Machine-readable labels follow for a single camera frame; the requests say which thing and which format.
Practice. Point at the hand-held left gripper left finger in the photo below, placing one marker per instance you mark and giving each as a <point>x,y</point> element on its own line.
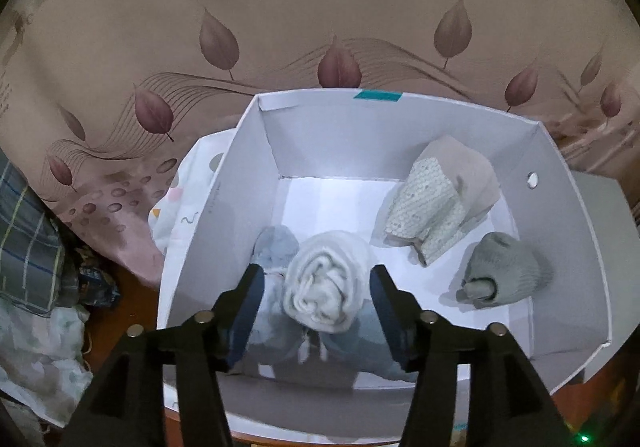
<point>245,322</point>

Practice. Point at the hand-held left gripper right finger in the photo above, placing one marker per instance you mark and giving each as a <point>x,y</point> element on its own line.
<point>395,322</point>

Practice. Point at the blue-grey socks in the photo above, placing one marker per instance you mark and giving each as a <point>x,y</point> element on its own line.
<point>272,252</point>

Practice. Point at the white sock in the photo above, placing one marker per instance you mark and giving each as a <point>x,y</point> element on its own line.
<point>325,282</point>

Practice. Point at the grey sock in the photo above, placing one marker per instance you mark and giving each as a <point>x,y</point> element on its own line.
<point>510,272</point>

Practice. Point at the dotted beige socks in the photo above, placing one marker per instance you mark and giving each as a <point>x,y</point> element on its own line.
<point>465,177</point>

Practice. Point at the white cardboard box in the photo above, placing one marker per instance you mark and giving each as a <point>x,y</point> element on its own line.
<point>350,142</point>

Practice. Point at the white printed cloth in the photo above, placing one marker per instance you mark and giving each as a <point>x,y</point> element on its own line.
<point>175,207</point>

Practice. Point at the dark patterned packet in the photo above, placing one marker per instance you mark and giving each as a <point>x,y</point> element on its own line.
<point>97,284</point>

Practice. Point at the white green floral cloth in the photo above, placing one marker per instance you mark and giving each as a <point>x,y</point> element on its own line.
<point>40,357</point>

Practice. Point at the blue plaid cloth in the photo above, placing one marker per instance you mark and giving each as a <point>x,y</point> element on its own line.
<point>25,237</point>

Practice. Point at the leaf-patterned beige bedsheet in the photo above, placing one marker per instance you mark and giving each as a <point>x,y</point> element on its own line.
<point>300,2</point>

